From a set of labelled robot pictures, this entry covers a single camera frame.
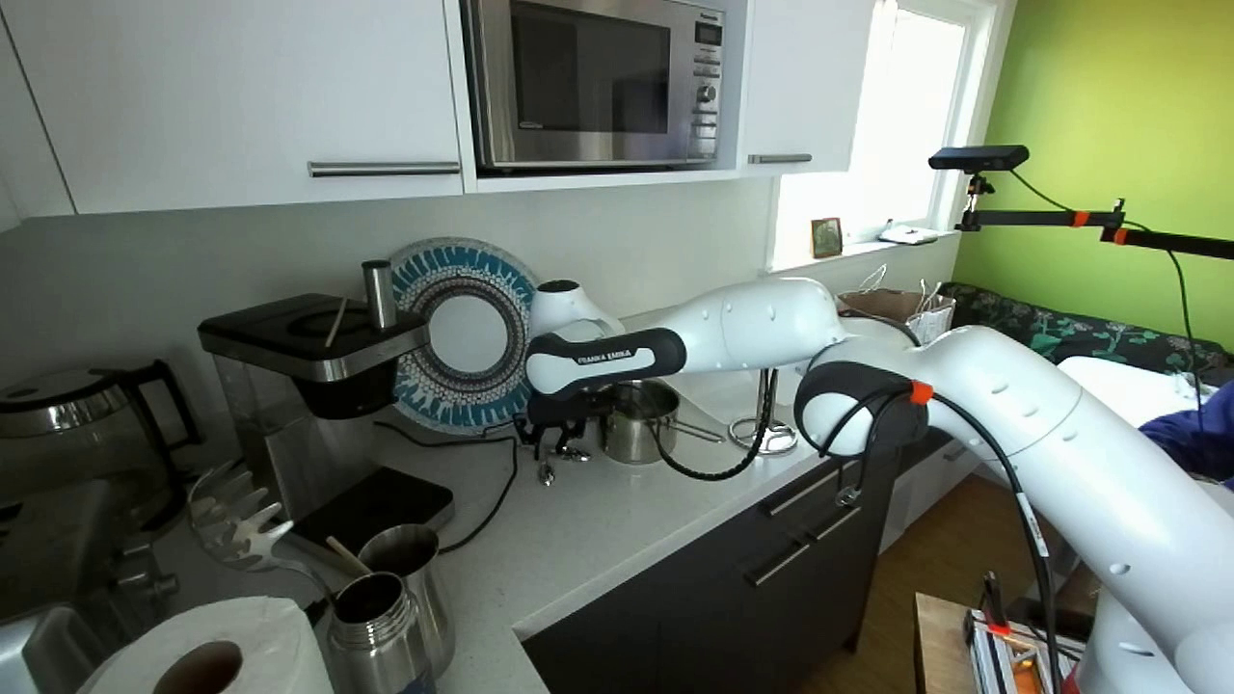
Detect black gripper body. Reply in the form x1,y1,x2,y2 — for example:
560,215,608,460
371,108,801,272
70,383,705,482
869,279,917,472
517,384,617,441

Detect small steel pot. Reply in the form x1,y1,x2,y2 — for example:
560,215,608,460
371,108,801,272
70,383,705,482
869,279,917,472
597,379,683,467

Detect blue white decorative plate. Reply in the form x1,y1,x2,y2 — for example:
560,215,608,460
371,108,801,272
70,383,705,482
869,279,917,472
381,237,543,441

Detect steel tumbler cup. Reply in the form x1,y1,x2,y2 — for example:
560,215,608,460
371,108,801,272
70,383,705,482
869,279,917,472
355,519,459,680
317,568,430,694

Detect steel towel holder stand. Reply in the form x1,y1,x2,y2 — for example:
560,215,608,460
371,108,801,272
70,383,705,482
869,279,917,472
724,362,808,460

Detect black steel coffee maker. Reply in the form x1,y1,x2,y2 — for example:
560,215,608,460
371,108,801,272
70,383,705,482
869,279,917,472
196,257,436,524

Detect clear glass juicer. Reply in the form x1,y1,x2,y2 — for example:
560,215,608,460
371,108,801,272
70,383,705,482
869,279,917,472
187,460,304,571

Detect stainless steel microwave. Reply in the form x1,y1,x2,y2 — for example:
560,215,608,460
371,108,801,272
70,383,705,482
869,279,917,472
459,0,752,176

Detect white paper towel roll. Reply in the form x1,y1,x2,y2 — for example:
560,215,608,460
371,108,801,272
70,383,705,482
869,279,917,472
76,594,335,694

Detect white base cabinet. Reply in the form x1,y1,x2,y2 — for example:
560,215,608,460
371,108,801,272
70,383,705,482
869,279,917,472
878,437,988,554

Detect white object on sill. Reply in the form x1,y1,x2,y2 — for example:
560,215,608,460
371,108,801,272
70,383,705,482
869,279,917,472
878,220,950,251

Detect narrow white cabinet door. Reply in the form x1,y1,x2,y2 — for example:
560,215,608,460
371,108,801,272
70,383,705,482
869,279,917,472
742,0,878,176

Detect wide white cabinet door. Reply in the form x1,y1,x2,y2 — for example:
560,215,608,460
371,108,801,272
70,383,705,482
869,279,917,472
3,0,467,215

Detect dark patterned couch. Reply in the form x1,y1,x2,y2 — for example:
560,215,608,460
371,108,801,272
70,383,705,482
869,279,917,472
950,283,1234,388

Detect blue cloth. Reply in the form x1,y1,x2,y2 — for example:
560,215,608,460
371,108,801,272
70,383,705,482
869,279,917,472
1133,379,1234,487

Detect black power cord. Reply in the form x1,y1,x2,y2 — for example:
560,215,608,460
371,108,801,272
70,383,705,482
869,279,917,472
371,420,524,558

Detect steel drawer handle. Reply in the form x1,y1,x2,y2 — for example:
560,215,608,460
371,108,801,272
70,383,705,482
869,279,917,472
745,503,869,594
763,455,869,524

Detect long steel cabinet handle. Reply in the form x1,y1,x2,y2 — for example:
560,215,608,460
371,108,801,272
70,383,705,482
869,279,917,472
304,157,467,181

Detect small picture frame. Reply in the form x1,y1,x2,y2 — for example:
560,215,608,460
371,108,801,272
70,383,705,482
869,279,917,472
809,211,850,261

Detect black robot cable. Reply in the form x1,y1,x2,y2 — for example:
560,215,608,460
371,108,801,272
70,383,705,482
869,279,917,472
649,362,1071,694

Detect glass kettle black handle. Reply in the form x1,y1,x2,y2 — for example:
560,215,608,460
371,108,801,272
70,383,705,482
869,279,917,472
0,355,207,540

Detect black camera on stand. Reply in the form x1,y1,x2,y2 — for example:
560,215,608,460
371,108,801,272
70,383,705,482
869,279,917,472
926,143,1035,176

